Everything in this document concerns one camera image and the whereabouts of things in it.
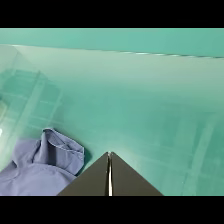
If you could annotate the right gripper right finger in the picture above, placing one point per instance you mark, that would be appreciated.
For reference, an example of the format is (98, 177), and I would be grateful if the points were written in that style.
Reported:
(131, 182)

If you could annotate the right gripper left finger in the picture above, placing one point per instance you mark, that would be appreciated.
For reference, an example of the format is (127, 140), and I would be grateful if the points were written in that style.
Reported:
(93, 181)

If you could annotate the lavender blue shirt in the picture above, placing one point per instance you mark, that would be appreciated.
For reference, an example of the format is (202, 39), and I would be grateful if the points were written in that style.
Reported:
(40, 166)

